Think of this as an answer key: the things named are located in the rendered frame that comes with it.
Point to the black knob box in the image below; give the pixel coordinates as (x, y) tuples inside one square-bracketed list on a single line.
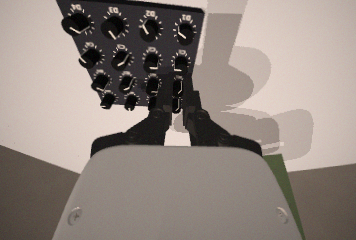
[(126, 23)]

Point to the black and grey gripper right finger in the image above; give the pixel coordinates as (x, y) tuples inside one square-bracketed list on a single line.
[(205, 132)]

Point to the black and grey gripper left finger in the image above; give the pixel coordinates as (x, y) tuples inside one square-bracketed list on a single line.
[(149, 130)]

